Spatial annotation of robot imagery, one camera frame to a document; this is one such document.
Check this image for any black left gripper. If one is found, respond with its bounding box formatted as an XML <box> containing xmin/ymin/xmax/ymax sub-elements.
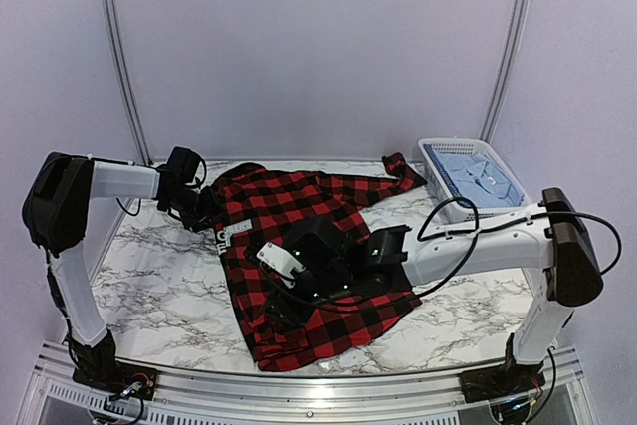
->
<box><xmin>161</xmin><ymin>185</ymin><xmax>226</xmax><ymax>232</ymax></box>

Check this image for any red black plaid shirt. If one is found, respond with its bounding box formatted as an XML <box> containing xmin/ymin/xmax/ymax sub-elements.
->
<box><xmin>212</xmin><ymin>153</ymin><xmax>425</xmax><ymax>372</ymax></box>

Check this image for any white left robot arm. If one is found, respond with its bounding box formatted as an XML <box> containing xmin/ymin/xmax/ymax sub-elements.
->
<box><xmin>22</xmin><ymin>146</ymin><xmax>218</xmax><ymax>348</ymax></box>

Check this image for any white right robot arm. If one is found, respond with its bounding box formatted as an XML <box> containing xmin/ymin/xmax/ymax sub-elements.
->
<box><xmin>256</xmin><ymin>188</ymin><xmax>604</xmax><ymax>393</ymax></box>

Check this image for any white plastic basket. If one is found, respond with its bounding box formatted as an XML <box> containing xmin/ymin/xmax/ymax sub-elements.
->
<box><xmin>418</xmin><ymin>138</ymin><xmax>532</xmax><ymax>223</ymax></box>

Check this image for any light blue shirt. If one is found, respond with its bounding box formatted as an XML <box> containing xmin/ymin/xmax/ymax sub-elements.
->
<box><xmin>430</xmin><ymin>150</ymin><xmax>526</xmax><ymax>208</ymax></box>

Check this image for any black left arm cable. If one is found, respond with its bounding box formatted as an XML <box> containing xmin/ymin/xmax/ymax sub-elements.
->
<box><xmin>114</xmin><ymin>155</ymin><xmax>208</xmax><ymax>217</ymax></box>

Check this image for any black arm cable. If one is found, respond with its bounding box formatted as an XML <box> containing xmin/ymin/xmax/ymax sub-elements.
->
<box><xmin>268</xmin><ymin>195</ymin><xmax>623</xmax><ymax>307</ymax></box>
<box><xmin>114</xmin><ymin>155</ymin><xmax>208</xmax><ymax>217</ymax></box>

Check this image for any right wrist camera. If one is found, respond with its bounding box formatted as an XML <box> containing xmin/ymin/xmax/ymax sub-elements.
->
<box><xmin>257</xmin><ymin>242</ymin><xmax>306</xmax><ymax>288</ymax></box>

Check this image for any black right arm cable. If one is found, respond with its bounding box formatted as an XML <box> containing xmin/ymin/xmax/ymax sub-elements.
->
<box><xmin>268</xmin><ymin>195</ymin><xmax>623</xmax><ymax>307</ymax></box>

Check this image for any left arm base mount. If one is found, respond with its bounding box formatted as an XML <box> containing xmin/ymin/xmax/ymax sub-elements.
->
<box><xmin>68</xmin><ymin>331</ymin><xmax>158</xmax><ymax>400</ymax></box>

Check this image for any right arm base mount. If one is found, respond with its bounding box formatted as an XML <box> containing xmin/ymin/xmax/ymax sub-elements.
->
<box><xmin>459</xmin><ymin>334</ymin><xmax>545</xmax><ymax>403</ymax></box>

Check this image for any aluminium front frame rail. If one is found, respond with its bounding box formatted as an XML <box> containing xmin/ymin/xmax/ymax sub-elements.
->
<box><xmin>19</xmin><ymin>339</ymin><xmax>593</xmax><ymax>425</ymax></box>

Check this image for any left aluminium corner post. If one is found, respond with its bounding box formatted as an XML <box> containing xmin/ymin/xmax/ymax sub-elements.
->
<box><xmin>102</xmin><ymin>0</ymin><xmax>153</xmax><ymax>165</ymax></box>

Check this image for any aluminium corner post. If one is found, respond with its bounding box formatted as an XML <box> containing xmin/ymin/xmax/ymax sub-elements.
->
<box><xmin>102</xmin><ymin>0</ymin><xmax>153</xmax><ymax>165</ymax></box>
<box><xmin>479</xmin><ymin>0</ymin><xmax>530</xmax><ymax>143</ymax></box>

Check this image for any right aluminium corner post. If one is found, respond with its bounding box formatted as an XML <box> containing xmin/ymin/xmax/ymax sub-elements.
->
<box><xmin>479</xmin><ymin>0</ymin><xmax>530</xmax><ymax>143</ymax></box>

